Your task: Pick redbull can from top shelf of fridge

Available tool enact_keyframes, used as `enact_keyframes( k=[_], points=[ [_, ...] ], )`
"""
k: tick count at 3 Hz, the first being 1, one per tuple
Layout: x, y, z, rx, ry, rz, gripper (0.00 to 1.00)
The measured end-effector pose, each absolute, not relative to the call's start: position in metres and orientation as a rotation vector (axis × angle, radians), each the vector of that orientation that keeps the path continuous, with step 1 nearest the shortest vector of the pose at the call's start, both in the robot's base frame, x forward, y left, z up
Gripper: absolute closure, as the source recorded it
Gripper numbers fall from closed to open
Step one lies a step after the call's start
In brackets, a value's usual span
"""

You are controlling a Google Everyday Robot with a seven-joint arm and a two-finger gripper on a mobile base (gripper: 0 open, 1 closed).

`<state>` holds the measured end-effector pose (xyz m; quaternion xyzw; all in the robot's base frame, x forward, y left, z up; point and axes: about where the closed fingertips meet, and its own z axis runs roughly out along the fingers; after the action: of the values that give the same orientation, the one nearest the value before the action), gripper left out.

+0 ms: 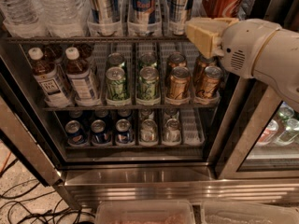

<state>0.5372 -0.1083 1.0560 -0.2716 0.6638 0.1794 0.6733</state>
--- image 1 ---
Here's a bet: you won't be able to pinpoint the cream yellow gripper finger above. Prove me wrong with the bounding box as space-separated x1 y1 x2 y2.
190 17 239 32
185 22 222 58

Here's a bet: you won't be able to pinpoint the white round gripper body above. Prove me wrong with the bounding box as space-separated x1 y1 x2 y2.
221 19 281 78

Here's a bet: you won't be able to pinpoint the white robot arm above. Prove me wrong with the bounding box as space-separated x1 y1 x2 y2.
185 17 299 111

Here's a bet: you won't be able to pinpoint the red coca-cola can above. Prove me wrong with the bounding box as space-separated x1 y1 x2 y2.
202 0 249 20

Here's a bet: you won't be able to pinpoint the orange soda can back right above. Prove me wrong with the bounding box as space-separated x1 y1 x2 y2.
192 55 217 85

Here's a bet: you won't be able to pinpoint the orange soda can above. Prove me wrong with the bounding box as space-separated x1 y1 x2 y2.
195 66 222 105
166 66 191 104
192 55 217 85
164 51 187 84

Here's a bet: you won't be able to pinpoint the orange soda can back left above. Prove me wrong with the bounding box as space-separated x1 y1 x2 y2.
164 51 187 84

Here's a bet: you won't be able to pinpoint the orange soda can front right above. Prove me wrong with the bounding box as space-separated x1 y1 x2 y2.
195 66 222 105

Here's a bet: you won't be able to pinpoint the plaid slim can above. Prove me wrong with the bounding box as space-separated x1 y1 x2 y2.
169 0 193 35

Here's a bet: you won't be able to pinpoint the orange soda can front left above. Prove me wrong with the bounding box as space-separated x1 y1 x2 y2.
166 66 191 104

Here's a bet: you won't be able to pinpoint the green soda can back right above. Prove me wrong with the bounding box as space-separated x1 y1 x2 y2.
138 52 158 69

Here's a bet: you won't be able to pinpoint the green soda can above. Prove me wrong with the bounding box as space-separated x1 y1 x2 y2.
138 66 160 104
106 66 130 105
138 52 158 69
107 52 127 72

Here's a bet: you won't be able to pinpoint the green soda can front right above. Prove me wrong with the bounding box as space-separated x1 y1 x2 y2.
138 66 160 104

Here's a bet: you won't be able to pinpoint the blue redbull can centre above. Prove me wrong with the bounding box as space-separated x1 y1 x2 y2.
131 0 156 36

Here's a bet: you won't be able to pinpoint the green can behind glass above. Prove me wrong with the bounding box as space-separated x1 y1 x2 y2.
276 104 299 146

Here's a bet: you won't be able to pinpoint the red can behind glass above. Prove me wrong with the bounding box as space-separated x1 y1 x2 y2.
257 119 278 146

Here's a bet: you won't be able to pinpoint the green soda can back left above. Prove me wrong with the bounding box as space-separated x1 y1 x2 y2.
107 52 127 72

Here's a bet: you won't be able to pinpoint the silver soda can right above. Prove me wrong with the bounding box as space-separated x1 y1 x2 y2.
163 119 181 146

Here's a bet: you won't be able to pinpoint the silver soda can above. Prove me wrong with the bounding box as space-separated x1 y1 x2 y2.
140 119 158 147
163 119 181 146

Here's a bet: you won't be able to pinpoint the silver soda can left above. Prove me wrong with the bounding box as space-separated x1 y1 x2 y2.
140 119 158 147

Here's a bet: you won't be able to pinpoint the green soda can front left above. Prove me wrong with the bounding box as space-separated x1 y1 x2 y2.
106 66 130 105

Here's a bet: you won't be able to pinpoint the silver blue redbull can left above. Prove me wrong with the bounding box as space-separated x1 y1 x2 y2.
88 0 121 36

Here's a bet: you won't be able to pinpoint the stainless steel fridge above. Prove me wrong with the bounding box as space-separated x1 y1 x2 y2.
0 0 299 210

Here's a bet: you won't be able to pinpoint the blue pepsi can right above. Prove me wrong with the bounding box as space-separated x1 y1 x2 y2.
116 119 134 145

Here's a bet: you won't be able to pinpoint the blue pepsi can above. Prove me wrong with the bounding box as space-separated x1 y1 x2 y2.
116 119 134 145
65 120 88 147
91 119 111 147

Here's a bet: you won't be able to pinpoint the blue pepsi can middle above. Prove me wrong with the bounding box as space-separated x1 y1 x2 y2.
91 119 111 147

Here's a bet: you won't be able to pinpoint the blue pepsi can left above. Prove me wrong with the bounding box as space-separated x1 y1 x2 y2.
65 120 88 147

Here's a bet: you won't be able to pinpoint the iced tea bottle right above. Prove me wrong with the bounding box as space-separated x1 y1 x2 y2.
65 47 100 106

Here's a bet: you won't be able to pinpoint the iced tea bottle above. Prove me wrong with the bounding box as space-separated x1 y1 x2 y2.
28 48 73 108
65 47 100 106

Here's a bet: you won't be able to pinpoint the clear water bottle right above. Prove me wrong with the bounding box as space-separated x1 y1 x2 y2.
40 0 84 38

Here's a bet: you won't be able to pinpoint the clear water bottle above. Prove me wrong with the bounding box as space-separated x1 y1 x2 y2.
40 0 84 38
0 0 47 38

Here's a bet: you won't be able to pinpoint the iced tea bottle left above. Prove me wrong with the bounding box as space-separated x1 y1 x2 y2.
28 48 73 108

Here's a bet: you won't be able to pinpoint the clear plastic bin right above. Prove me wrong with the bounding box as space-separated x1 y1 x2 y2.
201 201 299 224

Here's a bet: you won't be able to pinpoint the clear plastic bin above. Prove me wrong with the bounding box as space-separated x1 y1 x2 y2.
201 201 299 224
94 200 195 224

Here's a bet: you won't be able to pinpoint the clear water bottle left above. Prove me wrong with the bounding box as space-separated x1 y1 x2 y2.
0 0 47 38

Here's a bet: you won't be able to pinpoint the clear plastic bin left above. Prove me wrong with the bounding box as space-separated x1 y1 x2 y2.
94 200 195 224

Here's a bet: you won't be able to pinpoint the orange floor cable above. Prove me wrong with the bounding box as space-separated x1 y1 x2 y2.
0 151 13 175

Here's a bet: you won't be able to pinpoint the black floor cables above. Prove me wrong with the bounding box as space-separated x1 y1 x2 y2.
0 157 96 224

